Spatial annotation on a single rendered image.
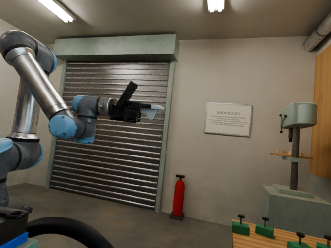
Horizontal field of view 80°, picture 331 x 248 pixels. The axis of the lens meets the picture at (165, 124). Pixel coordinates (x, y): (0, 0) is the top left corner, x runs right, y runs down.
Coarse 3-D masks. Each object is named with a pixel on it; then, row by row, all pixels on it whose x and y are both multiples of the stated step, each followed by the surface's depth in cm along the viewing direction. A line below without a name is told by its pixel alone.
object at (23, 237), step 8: (0, 208) 26; (8, 208) 27; (0, 216) 24; (0, 224) 23; (8, 224) 24; (16, 224) 25; (24, 224) 26; (0, 232) 23; (8, 232) 24; (16, 232) 25; (24, 232) 26; (0, 240) 23; (8, 240) 24; (16, 240) 25; (24, 240) 26
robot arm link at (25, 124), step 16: (48, 48) 87; (48, 64) 85; (32, 96) 81; (16, 112) 80; (32, 112) 81; (16, 128) 79; (32, 128) 82; (16, 144) 76; (32, 144) 80; (32, 160) 81
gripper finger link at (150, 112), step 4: (140, 108) 77; (148, 108) 76; (152, 108) 76; (156, 108) 76; (160, 108) 77; (164, 108) 78; (144, 112) 77; (148, 112) 77; (152, 112) 77; (148, 116) 77; (152, 116) 77
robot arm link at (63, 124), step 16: (16, 32) 71; (0, 48) 68; (16, 48) 67; (32, 48) 74; (16, 64) 67; (32, 64) 68; (32, 80) 66; (48, 80) 69; (48, 96) 66; (48, 112) 65; (64, 112) 66; (64, 128) 62; (80, 128) 69
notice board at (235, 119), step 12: (216, 108) 292; (228, 108) 288; (240, 108) 283; (216, 120) 290; (228, 120) 286; (240, 120) 282; (204, 132) 293; (216, 132) 289; (228, 132) 284; (240, 132) 280
